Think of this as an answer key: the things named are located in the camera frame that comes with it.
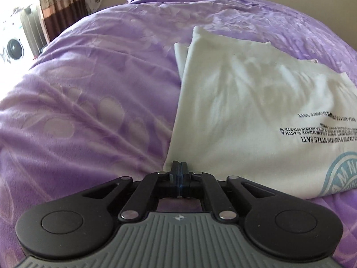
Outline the white washing machine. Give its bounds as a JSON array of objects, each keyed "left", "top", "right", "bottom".
[{"left": 0, "top": 30, "right": 29, "bottom": 65}]

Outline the purple floral blanket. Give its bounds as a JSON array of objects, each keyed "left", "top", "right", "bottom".
[{"left": 0, "top": 0, "right": 357, "bottom": 268}]

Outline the grey ribbed appliance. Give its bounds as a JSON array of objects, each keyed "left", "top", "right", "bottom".
[{"left": 19, "top": 4, "right": 47, "bottom": 57}]

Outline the white printed sweatshirt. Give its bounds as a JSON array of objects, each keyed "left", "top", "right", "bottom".
[{"left": 163, "top": 26, "right": 357, "bottom": 200}]

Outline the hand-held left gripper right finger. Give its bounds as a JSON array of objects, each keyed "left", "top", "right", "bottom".
[{"left": 181, "top": 160, "right": 280, "bottom": 222}]

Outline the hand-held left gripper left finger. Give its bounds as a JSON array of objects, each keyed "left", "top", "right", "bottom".
[{"left": 81, "top": 160, "right": 181, "bottom": 222}]

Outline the brown patterned curtain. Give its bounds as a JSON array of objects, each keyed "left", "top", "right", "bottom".
[{"left": 36, "top": 0, "right": 90, "bottom": 44}]

